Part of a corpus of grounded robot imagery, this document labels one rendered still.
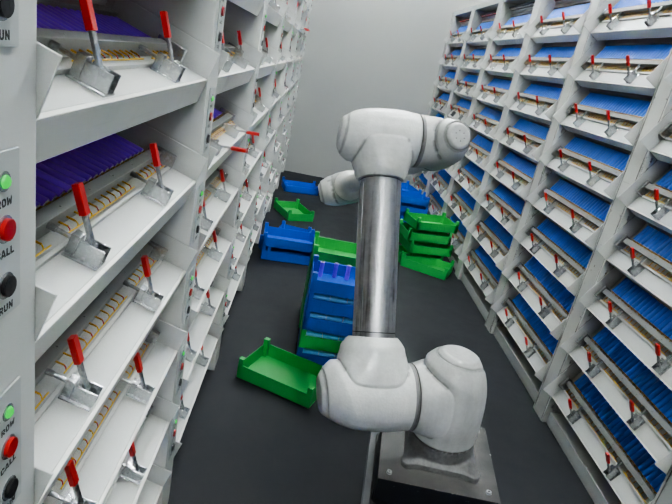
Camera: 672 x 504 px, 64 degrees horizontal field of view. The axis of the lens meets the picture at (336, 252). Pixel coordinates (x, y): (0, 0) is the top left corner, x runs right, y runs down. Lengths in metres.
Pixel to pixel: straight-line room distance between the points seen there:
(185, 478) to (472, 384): 0.84
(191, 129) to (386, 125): 0.47
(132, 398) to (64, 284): 0.49
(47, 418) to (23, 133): 0.38
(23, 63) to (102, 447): 0.66
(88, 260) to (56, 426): 0.20
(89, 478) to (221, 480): 0.78
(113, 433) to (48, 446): 0.30
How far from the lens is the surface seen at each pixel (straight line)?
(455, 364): 1.25
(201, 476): 1.67
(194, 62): 1.03
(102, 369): 0.81
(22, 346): 0.50
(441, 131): 1.31
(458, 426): 1.30
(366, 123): 1.28
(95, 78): 0.60
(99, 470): 0.93
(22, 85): 0.44
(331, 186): 1.82
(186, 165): 1.06
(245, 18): 1.73
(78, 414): 0.74
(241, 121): 1.74
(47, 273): 0.61
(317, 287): 2.01
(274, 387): 1.98
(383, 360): 1.20
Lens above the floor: 1.16
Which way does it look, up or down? 20 degrees down
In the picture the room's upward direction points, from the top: 12 degrees clockwise
